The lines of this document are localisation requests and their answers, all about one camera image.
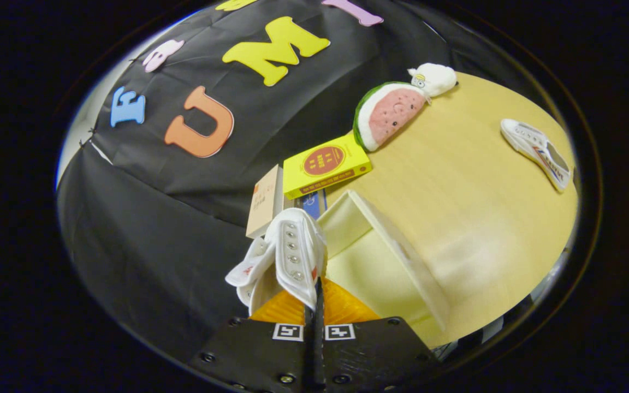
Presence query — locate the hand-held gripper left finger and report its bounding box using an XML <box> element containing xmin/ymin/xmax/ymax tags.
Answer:
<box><xmin>189</xmin><ymin>276</ymin><xmax>319</xmax><ymax>392</ymax></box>

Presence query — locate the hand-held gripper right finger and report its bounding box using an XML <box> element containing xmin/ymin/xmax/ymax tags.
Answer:
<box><xmin>319</xmin><ymin>277</ymin><xmax>441</xmax><ymax>392</ymax></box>

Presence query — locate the cream storage box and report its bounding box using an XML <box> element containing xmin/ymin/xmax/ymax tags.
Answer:
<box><xmin>317</xmin><ymin>189</ymin><xmax>452</xmax><ymax>342</ymax></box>

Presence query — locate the white canvas shoe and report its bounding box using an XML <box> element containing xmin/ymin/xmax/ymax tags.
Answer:
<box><xmin>500</xmin><ymin>118</ymin><xmax>572</xmax><ymax>193</ymax></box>
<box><xmin>225</xmin><ymin>207</ymin><xmax>328</xmax><ymax>312</ymax></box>

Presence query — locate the blue book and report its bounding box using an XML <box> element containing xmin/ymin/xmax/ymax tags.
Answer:
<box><xmin>301</xmin><ymin>188</ymin><xmax>328</xmax><ymax>220</ymax></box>

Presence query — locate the yellow book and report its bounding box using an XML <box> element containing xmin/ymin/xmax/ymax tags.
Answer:
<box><xmin>283</xmin><ymin>133</ymin><xmax>372</xmax><ymax>200</ymax></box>

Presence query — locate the watermelon slice plush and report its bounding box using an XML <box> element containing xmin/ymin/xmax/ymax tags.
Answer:
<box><xmin>353</xmin><ymin>81</ymin><xmax>430</xmax><ymax>152</ymax></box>

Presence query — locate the white plush toy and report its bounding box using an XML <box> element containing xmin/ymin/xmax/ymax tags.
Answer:
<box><xmin>407</xmin><ymin>63</ymin><xmax>458</xmax><ymax>99</ymax></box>

